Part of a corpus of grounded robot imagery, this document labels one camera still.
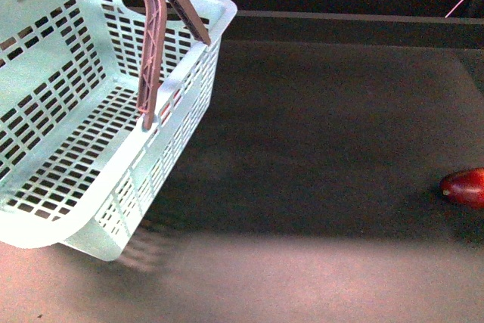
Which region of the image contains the light blue plastic basket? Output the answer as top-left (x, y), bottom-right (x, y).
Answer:
top-left (1, 0), bottom-right (237, 261)

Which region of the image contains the brown basket handle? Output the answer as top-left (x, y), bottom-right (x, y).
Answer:
top-left (137, 0), bottom-right (211, 130)

